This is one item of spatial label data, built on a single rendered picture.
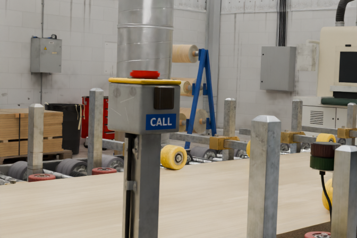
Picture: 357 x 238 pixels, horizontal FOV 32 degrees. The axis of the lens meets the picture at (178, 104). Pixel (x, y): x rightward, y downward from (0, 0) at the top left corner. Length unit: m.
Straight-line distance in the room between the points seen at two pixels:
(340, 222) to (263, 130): 0.31
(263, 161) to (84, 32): 9.17
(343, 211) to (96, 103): 1.11
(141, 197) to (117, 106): 0.12
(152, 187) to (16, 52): 8.51
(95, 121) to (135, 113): 1.33
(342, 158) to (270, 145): 0.24
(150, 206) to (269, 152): 0.25
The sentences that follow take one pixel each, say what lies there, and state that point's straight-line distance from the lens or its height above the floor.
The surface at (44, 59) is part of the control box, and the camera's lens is 9.31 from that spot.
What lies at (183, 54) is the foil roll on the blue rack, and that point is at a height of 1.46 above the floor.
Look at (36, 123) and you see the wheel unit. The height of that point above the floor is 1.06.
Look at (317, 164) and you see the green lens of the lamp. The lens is 1.23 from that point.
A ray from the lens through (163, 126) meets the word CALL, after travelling 0.80.
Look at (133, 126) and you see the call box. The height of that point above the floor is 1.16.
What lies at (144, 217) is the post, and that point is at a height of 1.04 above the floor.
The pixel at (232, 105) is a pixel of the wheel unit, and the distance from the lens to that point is 2.57.
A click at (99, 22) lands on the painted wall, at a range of 10.31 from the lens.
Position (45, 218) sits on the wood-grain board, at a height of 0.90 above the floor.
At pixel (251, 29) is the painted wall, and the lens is 11.99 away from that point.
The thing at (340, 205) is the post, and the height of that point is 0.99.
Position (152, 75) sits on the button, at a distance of 0.81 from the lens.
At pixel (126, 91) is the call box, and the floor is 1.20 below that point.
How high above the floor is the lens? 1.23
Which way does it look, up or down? 3 degrees down
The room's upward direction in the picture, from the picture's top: 2 degrees clockwise
